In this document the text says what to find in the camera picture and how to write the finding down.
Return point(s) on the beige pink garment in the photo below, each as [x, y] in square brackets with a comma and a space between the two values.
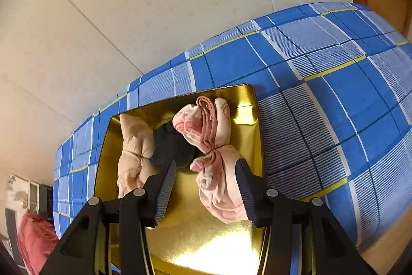
[134, 166]

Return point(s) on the black sock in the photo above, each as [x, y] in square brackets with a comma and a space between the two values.
[171, 145]

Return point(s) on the white shelf unit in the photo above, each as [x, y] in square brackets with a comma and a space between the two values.
[24, 195]

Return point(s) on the red satin cushion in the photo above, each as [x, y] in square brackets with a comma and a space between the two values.
[36, 240]

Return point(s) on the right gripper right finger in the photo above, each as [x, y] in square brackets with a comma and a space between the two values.
[300, 237]

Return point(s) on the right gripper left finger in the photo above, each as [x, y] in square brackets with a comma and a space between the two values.
[85, 247]

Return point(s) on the gold lined brown box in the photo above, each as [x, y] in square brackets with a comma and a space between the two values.
[189, 240]

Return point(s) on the pink patterned cloth bundle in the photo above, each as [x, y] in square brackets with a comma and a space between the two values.
[206, 125]

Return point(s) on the blue plaid mattress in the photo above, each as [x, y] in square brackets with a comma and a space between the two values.
[332, 118]

